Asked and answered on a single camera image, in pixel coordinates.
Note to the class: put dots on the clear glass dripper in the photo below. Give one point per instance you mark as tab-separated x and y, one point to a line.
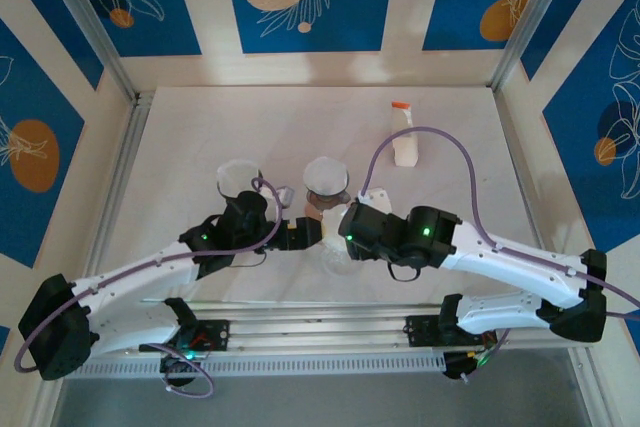
356	267

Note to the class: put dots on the white bottle orange cap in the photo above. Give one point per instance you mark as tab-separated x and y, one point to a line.
405	147

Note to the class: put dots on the wide aluminium frame rail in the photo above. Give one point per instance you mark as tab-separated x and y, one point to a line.
325	327

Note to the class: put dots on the aluminium frame post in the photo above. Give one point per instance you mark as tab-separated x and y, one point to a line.
90	22
530	12

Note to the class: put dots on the aluminium side rail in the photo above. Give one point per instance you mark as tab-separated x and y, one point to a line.
517	147
120	172

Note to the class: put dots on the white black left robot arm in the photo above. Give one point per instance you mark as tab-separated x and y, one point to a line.
125	277

